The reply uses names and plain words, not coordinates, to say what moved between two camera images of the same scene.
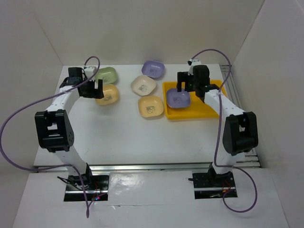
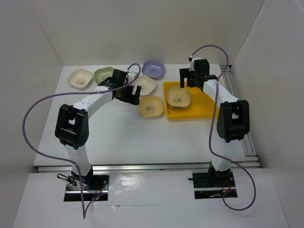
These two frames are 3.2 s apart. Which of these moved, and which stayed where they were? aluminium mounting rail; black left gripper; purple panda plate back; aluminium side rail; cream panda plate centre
Moved: black left gripper
Stayed: aluminium mounting rail; purple panda plate back; aluminium side rail; cream panda plate centre
